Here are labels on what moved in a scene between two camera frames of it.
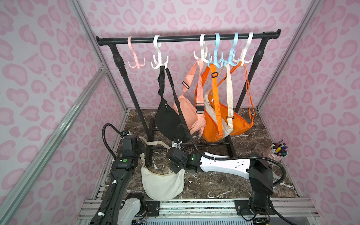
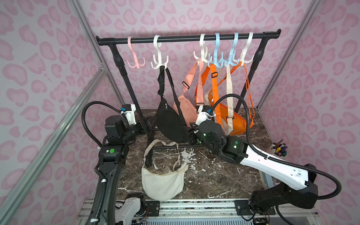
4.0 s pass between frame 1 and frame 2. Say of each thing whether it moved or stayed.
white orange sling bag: stayed
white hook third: stayed
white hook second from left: stayed
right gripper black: moved
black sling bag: stayed
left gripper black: moved
